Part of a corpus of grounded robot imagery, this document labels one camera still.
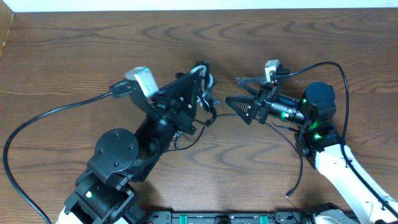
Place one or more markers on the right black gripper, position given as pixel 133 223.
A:
pixel 262 104

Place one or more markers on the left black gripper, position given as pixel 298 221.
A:
pixel 164 104

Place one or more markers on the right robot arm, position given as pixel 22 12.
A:
pixel 317 139

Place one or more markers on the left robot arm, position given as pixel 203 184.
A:
pixel 103 193

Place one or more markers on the cardboard panel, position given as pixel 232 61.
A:
pixel 6 19

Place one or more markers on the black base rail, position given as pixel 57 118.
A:
pixel 282 216

